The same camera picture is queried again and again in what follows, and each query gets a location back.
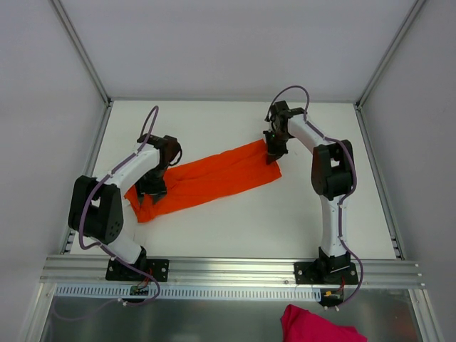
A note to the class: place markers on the aluminium frame post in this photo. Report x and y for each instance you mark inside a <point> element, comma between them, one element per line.
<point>392,48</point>
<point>80,49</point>

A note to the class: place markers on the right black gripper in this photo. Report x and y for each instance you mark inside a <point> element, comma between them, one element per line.
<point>276,148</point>

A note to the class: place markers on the pink t-shirt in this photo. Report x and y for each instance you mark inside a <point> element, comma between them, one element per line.
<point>301,325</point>

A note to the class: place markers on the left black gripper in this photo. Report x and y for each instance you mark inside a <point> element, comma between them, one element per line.
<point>152,190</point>

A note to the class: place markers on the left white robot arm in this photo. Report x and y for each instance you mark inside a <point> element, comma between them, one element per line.
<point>96,209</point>

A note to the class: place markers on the orange t-shirt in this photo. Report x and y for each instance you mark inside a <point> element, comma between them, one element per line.
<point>228,173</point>

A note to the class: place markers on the slotted white cable duct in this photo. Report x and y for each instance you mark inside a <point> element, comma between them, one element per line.
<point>220,293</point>

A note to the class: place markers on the left aluminium frame post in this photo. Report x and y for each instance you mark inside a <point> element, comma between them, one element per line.
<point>80,49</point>

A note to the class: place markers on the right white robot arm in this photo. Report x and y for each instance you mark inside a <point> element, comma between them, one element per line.
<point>333,178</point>

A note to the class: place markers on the right aluminium frame post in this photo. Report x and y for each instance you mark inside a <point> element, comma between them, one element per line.
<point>392,48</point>

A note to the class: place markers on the aluminium mounting rail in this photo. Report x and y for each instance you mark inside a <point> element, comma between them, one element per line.
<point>398,274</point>

